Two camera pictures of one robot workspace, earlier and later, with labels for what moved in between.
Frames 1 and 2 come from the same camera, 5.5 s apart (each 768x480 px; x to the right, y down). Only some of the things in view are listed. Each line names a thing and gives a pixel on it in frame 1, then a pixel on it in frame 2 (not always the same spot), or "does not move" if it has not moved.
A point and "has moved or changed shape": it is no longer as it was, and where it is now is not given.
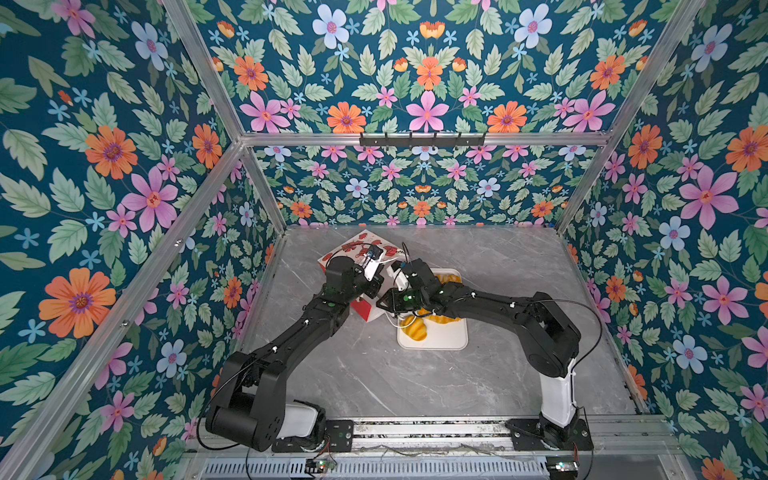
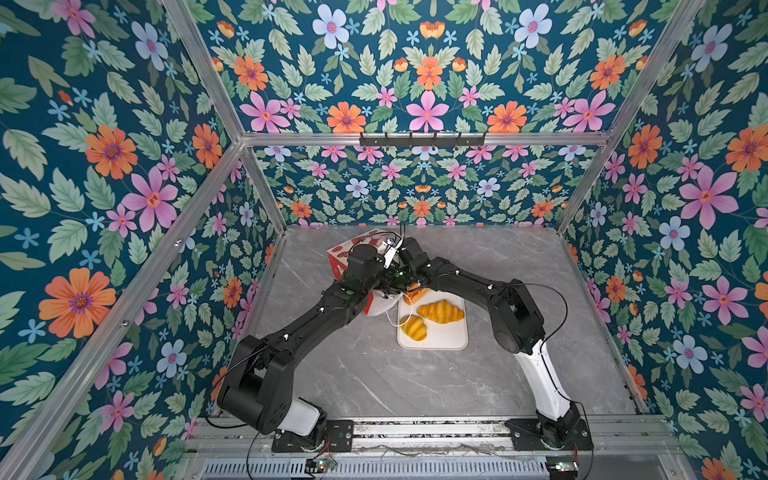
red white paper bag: x=368 y=308 has moved or changed shape
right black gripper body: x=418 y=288 -> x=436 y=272
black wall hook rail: x=421 y=141 does not move
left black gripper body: x=368 y=287 does not move
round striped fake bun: x=417 y=330 does not move
